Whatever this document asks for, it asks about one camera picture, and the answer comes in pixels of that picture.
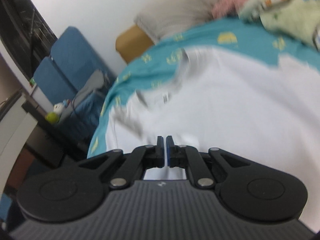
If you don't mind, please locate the dark barred window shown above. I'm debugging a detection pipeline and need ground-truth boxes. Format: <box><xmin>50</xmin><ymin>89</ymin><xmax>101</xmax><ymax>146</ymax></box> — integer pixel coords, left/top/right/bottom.
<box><xmin>1</xmin><ymin>0</ymin><xmax>57</xmax><ymax>80</ymax></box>

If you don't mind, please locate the green cartoon fleece blanket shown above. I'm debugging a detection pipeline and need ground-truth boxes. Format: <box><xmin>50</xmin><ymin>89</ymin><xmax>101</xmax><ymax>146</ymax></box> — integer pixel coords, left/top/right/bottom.
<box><xmin>238</xmin><ymin>0</ymin><xmax>319</xmax><ymax>51</ymax></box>

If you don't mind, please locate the small white plush toy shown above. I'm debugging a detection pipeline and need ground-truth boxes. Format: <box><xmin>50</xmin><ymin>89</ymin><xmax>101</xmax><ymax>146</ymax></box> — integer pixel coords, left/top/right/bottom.
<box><xmin>53</xmin><ymin>99</ymin><xmax>70</xmax><ymax>115</ymax></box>

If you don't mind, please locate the blue quilted chair far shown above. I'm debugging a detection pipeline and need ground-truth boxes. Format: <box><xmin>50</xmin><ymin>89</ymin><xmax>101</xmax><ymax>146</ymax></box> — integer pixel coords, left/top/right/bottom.
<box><xmin>33</xmin><ymin>56</ymin><xmax>78</xmax><ymax>105</ymax></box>

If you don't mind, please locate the white t-shirt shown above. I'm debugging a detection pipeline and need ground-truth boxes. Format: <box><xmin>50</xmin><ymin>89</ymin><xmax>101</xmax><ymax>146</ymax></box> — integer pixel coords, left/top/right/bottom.
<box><xmin>105</xmin><ymin>47</ymin><xmax>319</xmax><ymax>231</ymax></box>

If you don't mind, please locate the blue quilted chair near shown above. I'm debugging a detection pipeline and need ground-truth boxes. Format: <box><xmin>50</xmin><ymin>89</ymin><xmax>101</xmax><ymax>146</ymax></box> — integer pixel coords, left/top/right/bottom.
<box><xmin>50</xmin><ymin>27</ymin><xmax>115</xmax><ymax>132</ymax></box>

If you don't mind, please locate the yellow-green ball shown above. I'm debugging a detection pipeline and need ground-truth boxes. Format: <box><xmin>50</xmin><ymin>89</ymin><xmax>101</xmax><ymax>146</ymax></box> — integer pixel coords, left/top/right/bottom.
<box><xmin>45</xmin><ymin>112</ymin><xmax>60</xmax><ymax>124</ymax></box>

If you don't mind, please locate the blue quilted chair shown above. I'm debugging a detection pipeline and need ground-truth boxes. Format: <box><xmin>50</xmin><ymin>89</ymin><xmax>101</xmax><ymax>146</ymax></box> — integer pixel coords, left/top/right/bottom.
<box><xmin>50</xmin><ymin>27</ymin><xmax>115</xmax><ymax>132</ymax></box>
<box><xmin>33</xmin><ymin>56</ymin><xmax>78</xmax><ymax>105</ymax></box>

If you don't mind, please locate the teal smiley bed sheet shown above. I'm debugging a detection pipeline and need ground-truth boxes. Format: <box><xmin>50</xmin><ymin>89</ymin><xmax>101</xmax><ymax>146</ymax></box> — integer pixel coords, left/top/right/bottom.
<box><xmin>87</xmin><ymin>18</ymin><xmax>319</xmax><ymax>158</ymax></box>

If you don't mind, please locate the grey folded cloth on chair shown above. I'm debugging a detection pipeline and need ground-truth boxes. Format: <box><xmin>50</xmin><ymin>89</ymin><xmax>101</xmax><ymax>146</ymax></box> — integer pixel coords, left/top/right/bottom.
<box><xmin>73</xmin><ymin>70</ymin><xmax>110</xmax><ymax>106</ymax></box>

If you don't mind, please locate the white desk with dark top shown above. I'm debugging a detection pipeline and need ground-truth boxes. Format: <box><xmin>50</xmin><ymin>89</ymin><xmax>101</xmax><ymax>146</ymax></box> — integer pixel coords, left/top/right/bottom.
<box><xmin>1</xmin><ymin>90</ymin><xmax>86</xmax><ymax>194</ymax></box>

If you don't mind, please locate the grey pillow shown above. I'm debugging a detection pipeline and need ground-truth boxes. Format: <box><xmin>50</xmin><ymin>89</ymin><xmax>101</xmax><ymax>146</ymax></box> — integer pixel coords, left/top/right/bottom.
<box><xmin>134</xmin><ymin>0</ymin><xmax>219</xmax><ymax>43</ymax></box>

